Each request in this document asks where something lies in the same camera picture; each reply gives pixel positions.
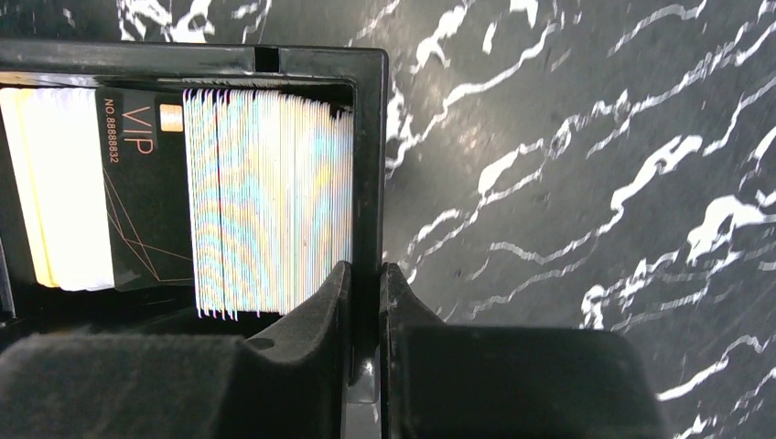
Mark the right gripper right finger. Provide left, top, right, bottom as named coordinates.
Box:
left=380, top=263, right=667, bottom=438

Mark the yellow card stack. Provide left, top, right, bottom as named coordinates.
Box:
left=1, top=88, right=114, bottom=292

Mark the black VIP card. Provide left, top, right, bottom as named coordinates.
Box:
left=95, top=87, right=193, bottom=291

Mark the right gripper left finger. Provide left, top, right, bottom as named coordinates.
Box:
left=1, top=262, right=351, bottom=438

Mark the white card stack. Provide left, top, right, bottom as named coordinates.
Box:
left=183, top=89, right=354, bottom=319

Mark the black card tray box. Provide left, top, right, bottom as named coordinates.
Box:
left=1, top=39, right=388, bottom=379

